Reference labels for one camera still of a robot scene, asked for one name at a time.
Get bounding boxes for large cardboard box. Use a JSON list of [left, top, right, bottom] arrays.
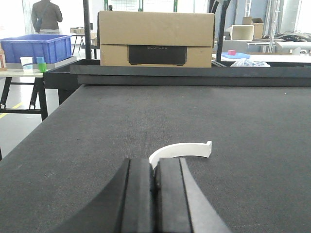
[[98, 11, 215, 68]]

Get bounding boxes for person in brown jacket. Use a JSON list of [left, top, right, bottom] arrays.
[[31, 0, 63, 34]]

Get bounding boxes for white open bin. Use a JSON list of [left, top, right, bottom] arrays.
[[230, 25, 254, 41]]

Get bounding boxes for white paper cup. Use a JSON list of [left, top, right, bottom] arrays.
[[20, 57, 33, 73]]

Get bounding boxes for crumpled plastic bag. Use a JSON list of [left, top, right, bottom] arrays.
[[231, 58, 270, 67]]

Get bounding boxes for blue plastic crate on table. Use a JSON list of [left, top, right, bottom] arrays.
[[0, 34, 72, 64]]

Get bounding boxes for light blue plastic cup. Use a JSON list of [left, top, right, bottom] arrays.
[[36, 56, 45, 64]]

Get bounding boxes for pink tape roll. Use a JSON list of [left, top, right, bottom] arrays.
[[227, 50, 236, 55]]

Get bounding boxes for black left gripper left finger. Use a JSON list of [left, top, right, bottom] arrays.
[[53, 158, 154, 233]]

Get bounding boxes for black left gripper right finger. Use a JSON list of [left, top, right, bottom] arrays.
[[155, 158, 231, 233]]

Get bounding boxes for white curved pipe clamp half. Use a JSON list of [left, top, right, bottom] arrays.
[[148, 141, 212, 169]]

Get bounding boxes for green plastic cup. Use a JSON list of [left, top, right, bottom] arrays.
[[37, 63, 47, 73]]

